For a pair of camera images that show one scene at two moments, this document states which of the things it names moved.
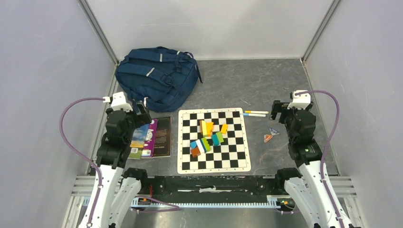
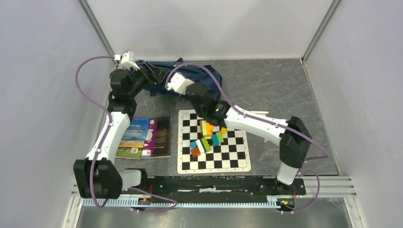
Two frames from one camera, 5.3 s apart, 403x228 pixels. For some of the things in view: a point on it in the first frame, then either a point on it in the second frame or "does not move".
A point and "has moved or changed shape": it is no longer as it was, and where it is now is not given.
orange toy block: [209, 126] does not move
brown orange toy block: [195, 152] does not move
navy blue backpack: [166, 79] has moved or changed shape
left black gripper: [143, 118] -> [155, 75]
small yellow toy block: [224, 128] does not move
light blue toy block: [193, 144] does not move
